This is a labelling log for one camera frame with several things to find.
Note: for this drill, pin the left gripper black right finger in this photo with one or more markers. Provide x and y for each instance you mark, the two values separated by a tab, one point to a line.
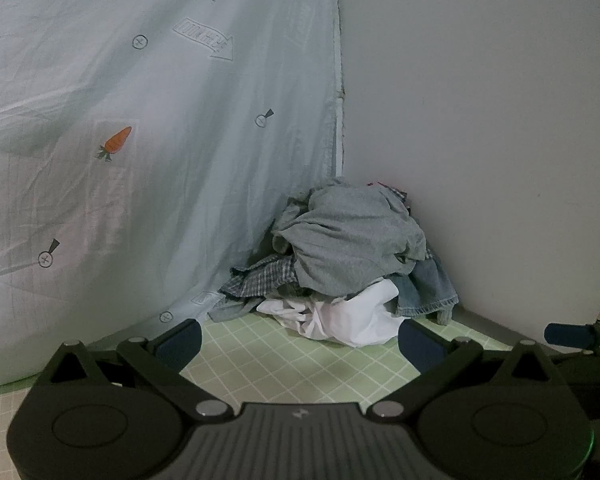
440	363

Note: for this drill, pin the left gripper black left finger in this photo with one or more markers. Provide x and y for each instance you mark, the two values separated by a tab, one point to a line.
159	363

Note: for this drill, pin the grey zip hoodie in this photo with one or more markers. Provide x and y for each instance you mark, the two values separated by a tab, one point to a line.
345	236

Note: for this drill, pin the blue denim garment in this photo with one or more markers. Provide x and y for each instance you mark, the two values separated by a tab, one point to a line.
426	291

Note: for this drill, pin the white garment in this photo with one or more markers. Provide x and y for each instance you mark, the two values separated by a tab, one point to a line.
367	318

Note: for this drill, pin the green checked bed sheet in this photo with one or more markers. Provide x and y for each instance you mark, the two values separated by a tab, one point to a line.
253	358

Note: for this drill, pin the grey plaid shirt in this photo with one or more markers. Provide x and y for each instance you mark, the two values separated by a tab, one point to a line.
248	286

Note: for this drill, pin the light green carrot-print quilt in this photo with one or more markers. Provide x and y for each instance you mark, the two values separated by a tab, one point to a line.
145	147

